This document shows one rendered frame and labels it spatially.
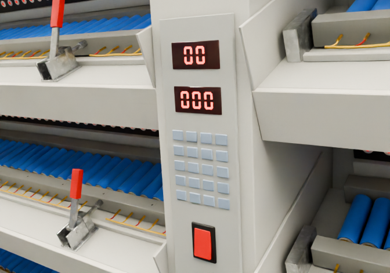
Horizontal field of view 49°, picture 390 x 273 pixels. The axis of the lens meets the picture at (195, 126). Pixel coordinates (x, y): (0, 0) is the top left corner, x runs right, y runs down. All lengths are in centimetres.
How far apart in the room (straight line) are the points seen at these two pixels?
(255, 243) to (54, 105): 27
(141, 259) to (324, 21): 31
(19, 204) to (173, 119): 37
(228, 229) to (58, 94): 24
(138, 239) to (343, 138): 28
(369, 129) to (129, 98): 21
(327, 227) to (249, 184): 15
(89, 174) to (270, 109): 37
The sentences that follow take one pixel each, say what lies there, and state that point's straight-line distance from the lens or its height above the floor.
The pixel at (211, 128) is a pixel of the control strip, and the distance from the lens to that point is 35.
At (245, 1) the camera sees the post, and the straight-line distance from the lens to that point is 33.
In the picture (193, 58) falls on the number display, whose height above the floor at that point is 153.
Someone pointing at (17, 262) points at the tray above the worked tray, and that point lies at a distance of 88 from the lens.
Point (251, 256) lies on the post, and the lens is 37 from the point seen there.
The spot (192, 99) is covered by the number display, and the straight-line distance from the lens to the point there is 35.
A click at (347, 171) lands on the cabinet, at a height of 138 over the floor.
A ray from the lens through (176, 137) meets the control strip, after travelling 37.
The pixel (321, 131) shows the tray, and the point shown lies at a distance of 32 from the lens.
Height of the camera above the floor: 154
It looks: 11 degrees down
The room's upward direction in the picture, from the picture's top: 3 degrees counter-clockwise
